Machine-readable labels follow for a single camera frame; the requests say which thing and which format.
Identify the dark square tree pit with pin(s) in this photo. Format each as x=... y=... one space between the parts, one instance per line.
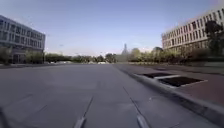
x=156 y=75
x=179 y=81

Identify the distant tower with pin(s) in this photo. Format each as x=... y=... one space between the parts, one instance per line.
x=125 y=50

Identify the robot's own part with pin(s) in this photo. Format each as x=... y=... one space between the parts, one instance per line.
x=142 y=121
x=79 y=122

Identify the row of trees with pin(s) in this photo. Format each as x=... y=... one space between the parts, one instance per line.
x=150 y=56

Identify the glass-fronted grey building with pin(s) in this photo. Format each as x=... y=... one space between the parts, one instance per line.
x=20 y=38

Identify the concrete kerb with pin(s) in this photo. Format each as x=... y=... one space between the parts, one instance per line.
x=173 y=95

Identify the long beige building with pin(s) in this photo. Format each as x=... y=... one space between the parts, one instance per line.
x=195 y=31

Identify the red brick strip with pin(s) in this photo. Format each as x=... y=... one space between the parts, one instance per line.
x=206 y=88

